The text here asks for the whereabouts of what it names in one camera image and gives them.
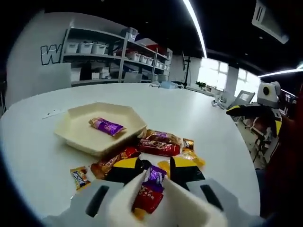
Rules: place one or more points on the row of white storage bins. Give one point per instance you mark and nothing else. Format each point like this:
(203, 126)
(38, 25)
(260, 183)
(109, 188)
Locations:
(85, 47)

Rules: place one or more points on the small white device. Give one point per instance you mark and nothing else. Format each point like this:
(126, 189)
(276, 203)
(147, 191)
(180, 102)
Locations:
(217, 103)

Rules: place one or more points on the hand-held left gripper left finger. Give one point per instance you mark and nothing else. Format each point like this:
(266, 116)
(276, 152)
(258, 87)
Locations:
(78, 210)

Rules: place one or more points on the black tripod stand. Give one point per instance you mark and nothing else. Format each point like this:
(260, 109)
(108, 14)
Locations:
(187, 71)

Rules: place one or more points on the small orange food packet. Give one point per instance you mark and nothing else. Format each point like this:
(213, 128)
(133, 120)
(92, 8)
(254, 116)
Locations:
(80, 178)

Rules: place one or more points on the ceiling air vent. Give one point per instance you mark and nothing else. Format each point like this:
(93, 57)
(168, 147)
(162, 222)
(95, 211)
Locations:
(267, 21)

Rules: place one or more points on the long ceiling light strip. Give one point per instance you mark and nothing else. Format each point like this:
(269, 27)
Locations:
(196, 26)

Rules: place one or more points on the beige food tongs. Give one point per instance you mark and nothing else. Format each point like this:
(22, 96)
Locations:
(123, 201)

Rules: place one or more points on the blue box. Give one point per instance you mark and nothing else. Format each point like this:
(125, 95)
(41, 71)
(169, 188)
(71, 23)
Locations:
(168, 85)

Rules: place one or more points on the grey metal shelving rack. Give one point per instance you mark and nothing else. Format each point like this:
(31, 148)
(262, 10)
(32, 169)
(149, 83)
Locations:
(123, 54)

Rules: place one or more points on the green plant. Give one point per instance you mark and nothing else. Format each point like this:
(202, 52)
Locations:
(200, 84)

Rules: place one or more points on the purple and red food packet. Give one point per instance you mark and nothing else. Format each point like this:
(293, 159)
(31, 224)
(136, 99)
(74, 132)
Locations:
(151, 189)

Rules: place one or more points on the bright window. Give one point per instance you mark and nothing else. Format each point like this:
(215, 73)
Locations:
(213, 73)

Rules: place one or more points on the pale grey board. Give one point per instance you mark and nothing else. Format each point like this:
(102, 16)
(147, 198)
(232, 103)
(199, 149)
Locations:
(54, 76)

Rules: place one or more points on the person's blue trousers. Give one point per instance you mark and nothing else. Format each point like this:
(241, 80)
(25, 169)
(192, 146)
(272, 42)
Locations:
(261, 177)

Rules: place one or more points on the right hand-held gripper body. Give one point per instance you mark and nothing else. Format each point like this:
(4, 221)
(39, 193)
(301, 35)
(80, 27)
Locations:
(274, 101)

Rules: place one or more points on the short ceiling light strip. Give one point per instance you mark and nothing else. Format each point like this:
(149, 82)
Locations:
(281, 72)

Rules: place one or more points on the pile of snacks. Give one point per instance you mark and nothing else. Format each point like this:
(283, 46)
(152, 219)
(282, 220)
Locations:
(158, 147)

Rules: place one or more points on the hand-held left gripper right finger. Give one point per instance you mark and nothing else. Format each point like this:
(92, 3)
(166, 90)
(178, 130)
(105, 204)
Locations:
(230, 203)

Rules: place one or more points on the beige hexagonal container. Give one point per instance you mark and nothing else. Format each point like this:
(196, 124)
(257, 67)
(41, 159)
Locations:
(78, 118)

